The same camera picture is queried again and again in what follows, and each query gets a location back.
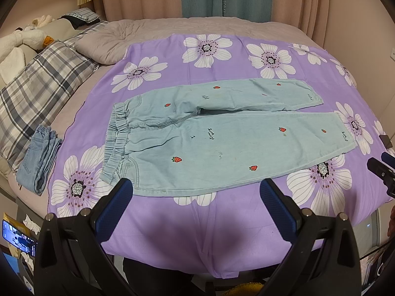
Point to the light blue strawberry pants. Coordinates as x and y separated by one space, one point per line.
216 141

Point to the purple floral bed sheet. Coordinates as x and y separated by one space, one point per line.
191 222

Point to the blue plaid pillow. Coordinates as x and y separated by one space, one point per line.
81 16

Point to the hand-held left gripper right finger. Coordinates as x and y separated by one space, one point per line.
277 209

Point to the grey quilted bedspread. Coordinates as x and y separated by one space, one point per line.
139 30

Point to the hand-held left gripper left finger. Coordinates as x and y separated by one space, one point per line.
114 205

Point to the blue jeans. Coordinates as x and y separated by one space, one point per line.
37 160

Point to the crumpled white tissue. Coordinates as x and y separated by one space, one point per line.
31 223

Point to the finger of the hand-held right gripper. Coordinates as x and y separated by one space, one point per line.
386 141
381 169

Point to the smartphone with lit screen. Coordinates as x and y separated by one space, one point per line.
18 237

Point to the white plush goose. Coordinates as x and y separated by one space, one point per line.
27 38

